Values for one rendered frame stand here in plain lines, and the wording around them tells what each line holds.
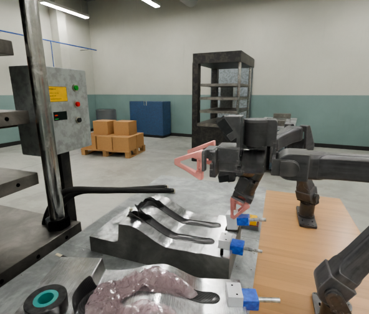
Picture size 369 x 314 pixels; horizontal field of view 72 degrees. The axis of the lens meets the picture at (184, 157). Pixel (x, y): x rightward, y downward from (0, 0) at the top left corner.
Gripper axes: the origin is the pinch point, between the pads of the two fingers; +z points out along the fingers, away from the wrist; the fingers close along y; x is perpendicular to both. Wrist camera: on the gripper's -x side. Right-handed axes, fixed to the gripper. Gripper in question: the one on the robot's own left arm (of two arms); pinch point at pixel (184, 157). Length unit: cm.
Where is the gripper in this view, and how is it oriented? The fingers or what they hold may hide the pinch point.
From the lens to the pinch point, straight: 64.6
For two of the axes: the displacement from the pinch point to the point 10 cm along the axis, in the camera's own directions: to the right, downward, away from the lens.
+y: -3.3, 2.3, -9.1
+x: 0.2, 9.7, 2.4
